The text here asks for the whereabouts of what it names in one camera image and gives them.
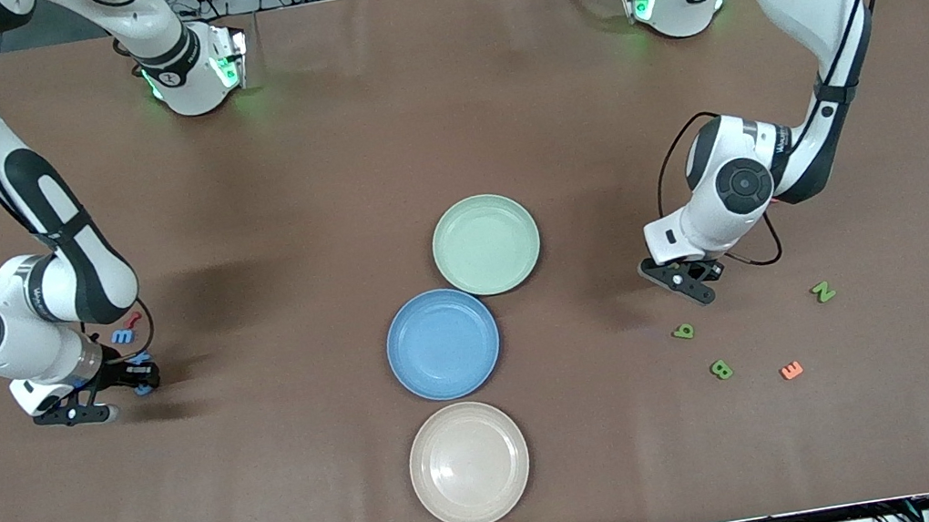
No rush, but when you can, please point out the light green round plate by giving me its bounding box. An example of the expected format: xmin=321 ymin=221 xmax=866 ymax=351
xmin=425 ymin=187 xmax=548 ymax=304

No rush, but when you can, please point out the blue round plate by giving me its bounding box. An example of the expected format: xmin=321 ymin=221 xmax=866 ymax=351
xmin=379 ymin=281 xmax=509 ymax=408

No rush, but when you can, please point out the beige round plate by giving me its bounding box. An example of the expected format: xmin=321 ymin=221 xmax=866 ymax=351
xmin=402 ymin=394 xmax=539 ymax=522

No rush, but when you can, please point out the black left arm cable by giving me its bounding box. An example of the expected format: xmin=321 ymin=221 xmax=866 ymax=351
xmin=644 ymin=102 xmax=786 ymax=281

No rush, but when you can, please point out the brown table cover sheet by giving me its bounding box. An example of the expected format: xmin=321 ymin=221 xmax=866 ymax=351
xmin=0 ymin=0 xmax=929 ymax=522

